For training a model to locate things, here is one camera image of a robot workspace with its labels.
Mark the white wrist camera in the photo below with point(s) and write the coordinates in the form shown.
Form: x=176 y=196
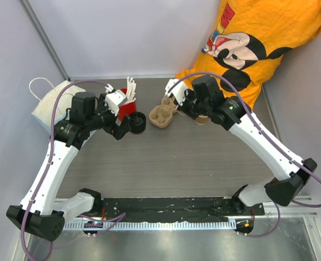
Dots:
x=114 y=98
x=175 y=88

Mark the stack of paper cups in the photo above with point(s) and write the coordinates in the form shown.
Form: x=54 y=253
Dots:
x=201 y=119

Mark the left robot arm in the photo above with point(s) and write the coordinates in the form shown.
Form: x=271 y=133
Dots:
x=38 y=214

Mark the orange Mickey Mouse cloth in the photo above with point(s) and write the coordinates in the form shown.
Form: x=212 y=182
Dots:
x=250 y=38

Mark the red straw holder cup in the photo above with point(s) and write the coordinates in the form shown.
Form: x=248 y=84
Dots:
x=128 y=107

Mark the stack of cardboard cup carriers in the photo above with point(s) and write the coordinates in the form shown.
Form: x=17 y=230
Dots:
x=162 y=115

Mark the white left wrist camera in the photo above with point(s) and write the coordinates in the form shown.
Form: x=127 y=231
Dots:
x=114 y=98

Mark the bundle of wrapped white straws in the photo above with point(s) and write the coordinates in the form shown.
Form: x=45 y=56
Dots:
x=130 y=90

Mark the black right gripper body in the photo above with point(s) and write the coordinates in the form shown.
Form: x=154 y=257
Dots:
x=192 y=106

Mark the aluminium frame rail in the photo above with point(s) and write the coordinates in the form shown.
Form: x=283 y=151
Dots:
x=25 y=4

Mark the stack of black lids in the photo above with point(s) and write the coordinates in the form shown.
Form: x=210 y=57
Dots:
x=138 y=122

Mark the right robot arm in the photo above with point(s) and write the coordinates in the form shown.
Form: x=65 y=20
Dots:
x=290 y=170

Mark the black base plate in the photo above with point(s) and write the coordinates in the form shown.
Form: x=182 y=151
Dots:
x=171 y=214

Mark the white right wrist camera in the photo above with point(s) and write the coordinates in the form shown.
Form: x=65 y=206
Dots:
x=175 y=88

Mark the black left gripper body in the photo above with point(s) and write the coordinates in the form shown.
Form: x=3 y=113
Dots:
x=106 y=118

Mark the light blue paper bag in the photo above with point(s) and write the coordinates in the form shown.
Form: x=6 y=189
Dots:
x=43 y=111

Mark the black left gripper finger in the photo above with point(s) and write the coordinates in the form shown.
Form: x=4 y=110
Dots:
x=119 y=133
x=126 y=123

